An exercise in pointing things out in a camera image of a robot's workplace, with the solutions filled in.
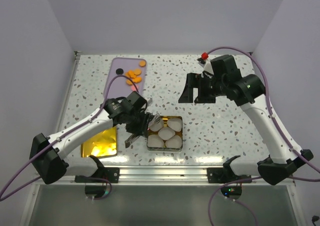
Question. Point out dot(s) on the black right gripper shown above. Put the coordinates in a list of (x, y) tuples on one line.
[(193, 81)]

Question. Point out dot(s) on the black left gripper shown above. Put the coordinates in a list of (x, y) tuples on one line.
[(142, 129)]

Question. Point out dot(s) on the steel tongs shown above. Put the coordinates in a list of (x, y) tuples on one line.
[(142, 121)]

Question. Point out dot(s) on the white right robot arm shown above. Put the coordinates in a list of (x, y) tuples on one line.
[(285, 155)]

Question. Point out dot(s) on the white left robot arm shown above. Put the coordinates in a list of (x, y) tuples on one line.
[(51, 155)]

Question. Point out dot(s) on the white paper cup top-left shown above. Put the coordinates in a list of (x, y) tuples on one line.
[(157, 126)]

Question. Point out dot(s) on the white paper cup bottom-left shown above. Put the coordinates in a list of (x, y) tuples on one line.
[(154, 141)]

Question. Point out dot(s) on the green christmas cookie tin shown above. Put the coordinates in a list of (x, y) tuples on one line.
[(164, 149)]

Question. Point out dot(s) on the white paper cup centre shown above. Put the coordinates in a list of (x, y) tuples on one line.
[(166, 133)]

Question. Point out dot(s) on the red emergency button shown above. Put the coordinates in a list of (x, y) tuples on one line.
[(203, 58)]

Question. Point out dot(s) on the purple tray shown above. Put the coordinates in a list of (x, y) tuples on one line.
[(120, 85)]

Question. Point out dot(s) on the white paper cup top-right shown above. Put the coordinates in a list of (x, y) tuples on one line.
[(175, 124)]

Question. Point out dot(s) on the gold tin lid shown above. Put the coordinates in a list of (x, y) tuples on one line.
[(101, 145)]

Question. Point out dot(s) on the white paper cup bottom-right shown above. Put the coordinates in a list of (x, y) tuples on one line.
[(174, 142)]

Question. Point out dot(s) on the orange cookie pile on tray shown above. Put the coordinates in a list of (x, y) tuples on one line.
[(135, 75)]

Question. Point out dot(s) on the black sandwich cookie on tray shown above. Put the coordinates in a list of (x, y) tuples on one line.
[(119, 71)]

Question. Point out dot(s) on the orange cookie at tray top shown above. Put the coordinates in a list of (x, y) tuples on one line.
[(142, 64)]

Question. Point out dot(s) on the aluminium front rail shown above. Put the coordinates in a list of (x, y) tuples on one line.
[(162, 175)]

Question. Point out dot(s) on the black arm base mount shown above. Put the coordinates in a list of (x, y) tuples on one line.
[(109, 173)]

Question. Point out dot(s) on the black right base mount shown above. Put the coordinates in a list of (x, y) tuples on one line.
[(225, 174)]

